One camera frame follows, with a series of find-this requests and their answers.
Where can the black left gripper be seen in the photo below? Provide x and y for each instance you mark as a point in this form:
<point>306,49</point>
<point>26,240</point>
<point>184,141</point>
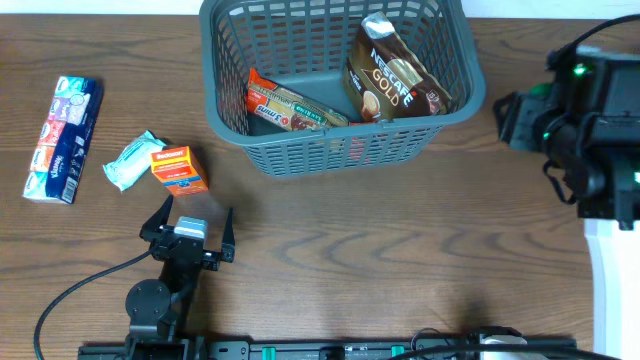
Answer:
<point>210,261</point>

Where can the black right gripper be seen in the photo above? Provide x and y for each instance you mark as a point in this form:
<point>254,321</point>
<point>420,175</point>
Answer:
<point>513,125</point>

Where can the green lid glass jar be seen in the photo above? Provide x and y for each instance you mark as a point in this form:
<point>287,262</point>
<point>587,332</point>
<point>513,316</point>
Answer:
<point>542,90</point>

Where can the orange Redoxon box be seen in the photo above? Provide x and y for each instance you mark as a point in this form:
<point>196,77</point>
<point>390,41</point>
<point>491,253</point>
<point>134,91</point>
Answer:
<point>179,171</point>

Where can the light blue tissue packet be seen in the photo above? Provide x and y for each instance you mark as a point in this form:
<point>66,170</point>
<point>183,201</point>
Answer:
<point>134,161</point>

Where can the orange spaghetti pasta packet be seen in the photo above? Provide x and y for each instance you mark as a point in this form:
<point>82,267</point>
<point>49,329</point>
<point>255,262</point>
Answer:
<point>287,109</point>

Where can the Kleenex tissue multipack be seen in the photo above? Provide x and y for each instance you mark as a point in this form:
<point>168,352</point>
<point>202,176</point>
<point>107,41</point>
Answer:
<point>64,141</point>

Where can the brown Nescafe Gold coffee bag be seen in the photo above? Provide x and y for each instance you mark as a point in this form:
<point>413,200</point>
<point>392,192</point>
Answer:
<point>384,79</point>

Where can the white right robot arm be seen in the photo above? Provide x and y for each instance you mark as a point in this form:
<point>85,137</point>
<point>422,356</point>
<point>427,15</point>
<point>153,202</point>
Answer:
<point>603,183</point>

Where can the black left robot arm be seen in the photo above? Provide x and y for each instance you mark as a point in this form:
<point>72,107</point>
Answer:
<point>158,308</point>

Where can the grey plastic basket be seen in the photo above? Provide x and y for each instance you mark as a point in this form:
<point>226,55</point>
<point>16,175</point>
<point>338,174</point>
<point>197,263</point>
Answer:
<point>303,45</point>

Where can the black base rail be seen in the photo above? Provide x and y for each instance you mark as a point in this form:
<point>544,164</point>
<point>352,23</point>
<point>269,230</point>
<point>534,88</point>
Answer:
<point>225,350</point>

